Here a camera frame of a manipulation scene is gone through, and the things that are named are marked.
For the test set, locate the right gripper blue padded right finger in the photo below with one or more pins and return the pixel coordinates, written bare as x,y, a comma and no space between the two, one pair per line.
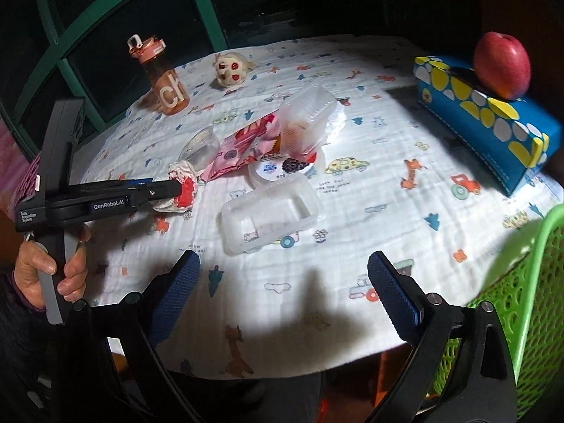
400,295

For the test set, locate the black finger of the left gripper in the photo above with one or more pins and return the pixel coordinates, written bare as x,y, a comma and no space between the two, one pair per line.
162,190

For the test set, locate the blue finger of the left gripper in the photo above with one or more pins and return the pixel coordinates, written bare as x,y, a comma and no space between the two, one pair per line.
136,181

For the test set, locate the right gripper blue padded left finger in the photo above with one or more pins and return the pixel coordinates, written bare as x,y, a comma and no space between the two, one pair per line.
170,292

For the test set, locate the white red tissue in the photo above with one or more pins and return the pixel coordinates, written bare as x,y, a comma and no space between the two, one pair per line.
183,172

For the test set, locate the pink snack wrapper bag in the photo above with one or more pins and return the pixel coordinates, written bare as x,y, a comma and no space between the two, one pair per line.
249,144

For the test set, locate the clear rectangular plastic tray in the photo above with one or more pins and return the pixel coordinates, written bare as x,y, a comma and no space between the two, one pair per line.
269,213

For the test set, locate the clear ribbed plastic cup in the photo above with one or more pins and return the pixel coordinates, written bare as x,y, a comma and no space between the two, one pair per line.
303,119

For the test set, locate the green perforated trash basket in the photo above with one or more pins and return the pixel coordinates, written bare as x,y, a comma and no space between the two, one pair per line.
521,273

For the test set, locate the person's left hand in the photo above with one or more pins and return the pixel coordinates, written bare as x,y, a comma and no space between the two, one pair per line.
32,261

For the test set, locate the clear small plastic cup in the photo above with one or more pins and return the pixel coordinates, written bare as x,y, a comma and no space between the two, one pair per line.
201,149

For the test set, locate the orange transparent water bottle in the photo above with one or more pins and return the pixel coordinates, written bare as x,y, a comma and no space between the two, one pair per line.
165,83

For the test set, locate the round berry yogurt lid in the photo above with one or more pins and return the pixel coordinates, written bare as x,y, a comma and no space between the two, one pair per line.
267,170

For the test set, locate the small cream spotted toy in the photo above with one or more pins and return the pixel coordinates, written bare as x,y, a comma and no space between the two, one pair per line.
231,69

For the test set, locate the white cartoon print tablecloth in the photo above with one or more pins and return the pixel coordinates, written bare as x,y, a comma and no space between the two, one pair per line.
393,179

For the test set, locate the blue yellow tissue box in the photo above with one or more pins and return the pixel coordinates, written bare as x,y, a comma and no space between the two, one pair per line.
514,139

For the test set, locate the red apple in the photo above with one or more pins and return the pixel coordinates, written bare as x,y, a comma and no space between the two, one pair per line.
502,65

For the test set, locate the green window frame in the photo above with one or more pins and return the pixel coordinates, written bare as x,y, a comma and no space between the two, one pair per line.
54,49

